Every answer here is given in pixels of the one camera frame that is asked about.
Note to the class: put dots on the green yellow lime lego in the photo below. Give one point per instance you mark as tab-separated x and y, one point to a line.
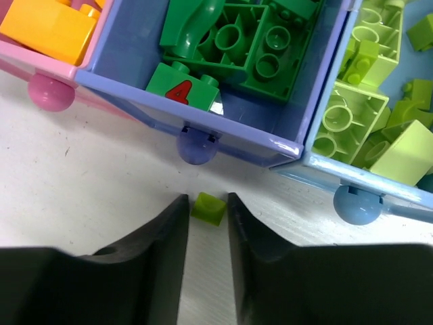
54	28

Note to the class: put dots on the tiny lime lego clip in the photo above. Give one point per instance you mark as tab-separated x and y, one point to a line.
209	208

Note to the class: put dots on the tiny lime lego near bins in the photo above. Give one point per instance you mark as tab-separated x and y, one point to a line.
421	34

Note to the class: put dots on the light green square lego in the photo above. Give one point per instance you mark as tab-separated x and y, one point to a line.
374	46

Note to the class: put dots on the purple container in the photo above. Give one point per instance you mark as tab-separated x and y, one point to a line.
250	128

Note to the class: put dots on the pale lime lego block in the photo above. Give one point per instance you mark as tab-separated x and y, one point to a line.
402	153

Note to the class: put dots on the dark green lego plate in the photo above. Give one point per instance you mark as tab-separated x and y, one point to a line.
280	48

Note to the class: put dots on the dark green 2x2 lego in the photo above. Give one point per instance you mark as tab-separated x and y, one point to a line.
226	49

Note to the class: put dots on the lime 2x2 lego brick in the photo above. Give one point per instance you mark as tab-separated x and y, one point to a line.
348	119

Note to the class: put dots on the light blue container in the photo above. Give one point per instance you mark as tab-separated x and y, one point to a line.
361	196

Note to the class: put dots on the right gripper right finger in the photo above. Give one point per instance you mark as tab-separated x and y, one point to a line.
278	282

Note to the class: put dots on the green lego with red four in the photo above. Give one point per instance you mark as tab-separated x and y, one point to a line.
174	82

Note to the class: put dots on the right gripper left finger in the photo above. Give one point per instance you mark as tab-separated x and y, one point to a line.
135	280

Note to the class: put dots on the pink container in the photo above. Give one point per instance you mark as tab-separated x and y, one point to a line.
52	84

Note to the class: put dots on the dark green curved lego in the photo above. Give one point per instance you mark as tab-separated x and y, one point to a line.
186	23

